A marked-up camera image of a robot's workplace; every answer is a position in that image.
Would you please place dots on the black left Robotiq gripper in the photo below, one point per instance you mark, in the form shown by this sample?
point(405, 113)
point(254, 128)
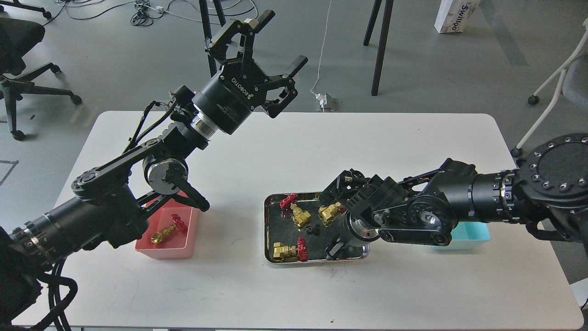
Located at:
point(232, 94)

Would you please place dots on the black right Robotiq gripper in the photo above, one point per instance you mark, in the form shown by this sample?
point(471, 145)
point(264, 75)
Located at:
point(361, 196)

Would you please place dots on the brass valve red handle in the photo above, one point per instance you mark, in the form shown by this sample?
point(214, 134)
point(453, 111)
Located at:
point(168, 232)

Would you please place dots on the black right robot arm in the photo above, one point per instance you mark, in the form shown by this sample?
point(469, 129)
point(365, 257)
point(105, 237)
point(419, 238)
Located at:
point(547, 192)

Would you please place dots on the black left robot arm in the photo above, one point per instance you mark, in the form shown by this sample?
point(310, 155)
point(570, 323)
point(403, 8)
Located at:
point(113, 202)

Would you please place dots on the small black gear centre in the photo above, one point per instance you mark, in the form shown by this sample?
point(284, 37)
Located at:
point(313, 230)

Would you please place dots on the brass valve top right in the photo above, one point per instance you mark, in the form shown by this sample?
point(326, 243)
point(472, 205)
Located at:
point(328, 214)

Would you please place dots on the brass valve bottom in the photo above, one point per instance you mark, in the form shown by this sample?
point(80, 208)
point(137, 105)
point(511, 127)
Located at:
point(287, 253)

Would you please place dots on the brass valve top left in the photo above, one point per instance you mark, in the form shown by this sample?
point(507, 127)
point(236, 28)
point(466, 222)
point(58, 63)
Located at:
point(299, 216)

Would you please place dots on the light blue plastic box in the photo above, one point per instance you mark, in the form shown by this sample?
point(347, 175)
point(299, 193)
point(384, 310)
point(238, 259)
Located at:
point(467, 236)

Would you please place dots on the pink plastic box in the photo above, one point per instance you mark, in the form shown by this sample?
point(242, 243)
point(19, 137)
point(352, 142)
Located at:
point(180, 245)

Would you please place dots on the white cardboard box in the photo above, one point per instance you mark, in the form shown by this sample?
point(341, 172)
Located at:
point(453, 15)

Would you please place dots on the shiny metal tray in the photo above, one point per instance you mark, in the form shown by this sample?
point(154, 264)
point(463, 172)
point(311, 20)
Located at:
point(278, 228)

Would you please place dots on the black table leg left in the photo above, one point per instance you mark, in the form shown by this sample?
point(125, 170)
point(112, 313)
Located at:
point(204, 13)

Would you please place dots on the black table leg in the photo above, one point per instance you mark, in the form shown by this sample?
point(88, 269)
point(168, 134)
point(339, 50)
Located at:
point(383, 39)
point(204, 13)

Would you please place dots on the white power adapter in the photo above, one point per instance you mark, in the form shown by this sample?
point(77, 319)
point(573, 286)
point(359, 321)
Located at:
point(325, 102)

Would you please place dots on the black table leg right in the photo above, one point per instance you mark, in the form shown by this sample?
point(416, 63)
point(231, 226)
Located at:
point(383, 39)

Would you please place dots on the black office chair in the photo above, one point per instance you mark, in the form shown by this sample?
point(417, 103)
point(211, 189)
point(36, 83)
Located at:
point(18, 37)

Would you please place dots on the white chair at right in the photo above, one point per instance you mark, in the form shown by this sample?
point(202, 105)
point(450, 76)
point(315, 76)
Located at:
point(572, 82)

